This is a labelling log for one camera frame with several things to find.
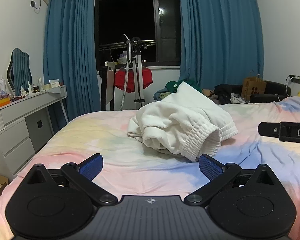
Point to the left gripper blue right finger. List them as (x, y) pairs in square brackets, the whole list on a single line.
[(221, 176)]

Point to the blue curtain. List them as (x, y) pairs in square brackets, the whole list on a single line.
[(69, 56), (221, 41)]

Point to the pastel tie-dye bed blanket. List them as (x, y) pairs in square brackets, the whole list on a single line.
[(132, 168)]

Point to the wall power outlet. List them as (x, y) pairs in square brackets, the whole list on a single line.
[(294, 79)]

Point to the tissue box on table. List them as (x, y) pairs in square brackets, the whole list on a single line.
[(51, 84)]

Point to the wavy frame mirror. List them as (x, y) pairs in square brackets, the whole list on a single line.
[(18, 72)]

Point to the white sweatshirt garment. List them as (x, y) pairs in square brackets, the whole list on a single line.
[(185, 123)]

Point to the dark window with frame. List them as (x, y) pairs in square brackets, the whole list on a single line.
[(157, 23)]

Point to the red garment on rack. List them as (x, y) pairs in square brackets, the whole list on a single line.
[(120, 79)]

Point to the black sofa chair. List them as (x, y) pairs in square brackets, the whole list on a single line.
[(274, 92)]

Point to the white dressing table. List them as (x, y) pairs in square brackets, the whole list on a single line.
[(25, 127)]

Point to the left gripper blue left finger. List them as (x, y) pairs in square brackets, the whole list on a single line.
[(80, 177)]

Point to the green garment pile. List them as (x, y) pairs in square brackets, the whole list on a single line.
[(171, 87)]

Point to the white spray bottle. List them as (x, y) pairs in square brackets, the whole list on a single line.
[(2, 86)]

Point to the right blue curtain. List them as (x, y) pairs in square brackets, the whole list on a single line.
[(221, 41)]

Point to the brown paper bag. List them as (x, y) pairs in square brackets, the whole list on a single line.
[(252, 86)]

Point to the left blue curtain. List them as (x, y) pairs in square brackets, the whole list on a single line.
[(69, 56)]

